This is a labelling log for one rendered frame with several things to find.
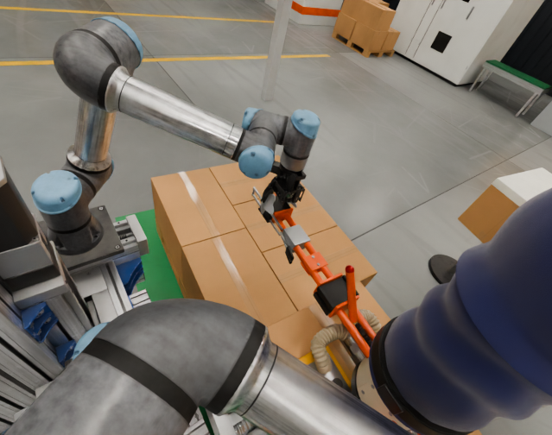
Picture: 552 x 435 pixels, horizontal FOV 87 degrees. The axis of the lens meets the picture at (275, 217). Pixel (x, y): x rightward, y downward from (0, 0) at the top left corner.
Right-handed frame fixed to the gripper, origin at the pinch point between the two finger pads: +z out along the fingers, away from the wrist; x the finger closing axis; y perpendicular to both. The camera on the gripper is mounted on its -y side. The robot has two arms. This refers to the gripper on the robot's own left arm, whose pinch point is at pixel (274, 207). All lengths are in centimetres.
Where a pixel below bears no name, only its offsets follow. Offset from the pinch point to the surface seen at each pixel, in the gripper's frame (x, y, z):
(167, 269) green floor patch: -23, -64, 122
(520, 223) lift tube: -6, 51, -50
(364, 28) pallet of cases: 520, -477, 72
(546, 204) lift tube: -6, 51, -53
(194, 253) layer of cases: -14, -35, 67
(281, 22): 176, -285, 24
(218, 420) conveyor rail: -32, 41, 62
